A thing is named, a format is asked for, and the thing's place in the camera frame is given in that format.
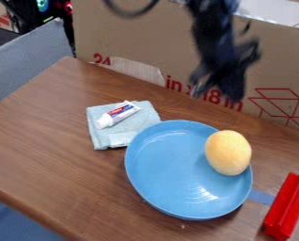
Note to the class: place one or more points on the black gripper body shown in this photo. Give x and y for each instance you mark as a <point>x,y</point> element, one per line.
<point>220,55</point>

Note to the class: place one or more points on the blue plate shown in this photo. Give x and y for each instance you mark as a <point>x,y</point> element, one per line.
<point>172,175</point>

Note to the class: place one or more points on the white toothpaste tube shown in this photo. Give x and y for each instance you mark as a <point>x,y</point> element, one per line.
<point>124,111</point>

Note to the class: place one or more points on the light blue folded cloth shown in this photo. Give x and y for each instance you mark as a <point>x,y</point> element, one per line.
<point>120,135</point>

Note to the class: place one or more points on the black machine with lights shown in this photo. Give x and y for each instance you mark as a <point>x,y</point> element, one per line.
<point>32,13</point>

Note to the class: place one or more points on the brown cardboard box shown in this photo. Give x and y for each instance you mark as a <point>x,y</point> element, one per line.
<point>158,40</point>

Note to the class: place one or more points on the red plastic block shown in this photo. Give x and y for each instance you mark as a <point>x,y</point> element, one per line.
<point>284,213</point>

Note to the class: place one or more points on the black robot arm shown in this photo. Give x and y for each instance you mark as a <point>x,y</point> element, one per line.
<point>213,15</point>

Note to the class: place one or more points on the yellow ball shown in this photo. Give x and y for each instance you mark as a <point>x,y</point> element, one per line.
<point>228,152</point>

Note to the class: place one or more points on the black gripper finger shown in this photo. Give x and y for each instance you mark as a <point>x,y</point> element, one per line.
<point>233,84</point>

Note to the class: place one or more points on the blue tape strip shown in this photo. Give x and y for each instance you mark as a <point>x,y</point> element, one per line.
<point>262,197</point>

